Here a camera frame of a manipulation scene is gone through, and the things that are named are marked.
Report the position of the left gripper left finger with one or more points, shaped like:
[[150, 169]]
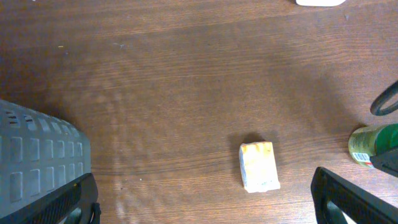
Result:
[[75, 202]]

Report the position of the grey plastic basket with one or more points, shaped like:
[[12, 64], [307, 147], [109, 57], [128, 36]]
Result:
[[39, 154]]

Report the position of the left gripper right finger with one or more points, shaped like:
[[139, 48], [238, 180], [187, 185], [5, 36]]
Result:
[[334, 197]]

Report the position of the white barcode scanner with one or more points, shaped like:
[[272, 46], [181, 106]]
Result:
[[319, 3]]

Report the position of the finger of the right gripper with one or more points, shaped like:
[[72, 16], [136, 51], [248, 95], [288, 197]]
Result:
[[386, 162]]

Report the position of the orange tissue packet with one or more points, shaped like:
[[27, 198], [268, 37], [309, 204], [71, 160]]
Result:
[[258, 167]]

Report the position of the green-lid jar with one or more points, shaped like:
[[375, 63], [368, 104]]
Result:
[[370, 141]]

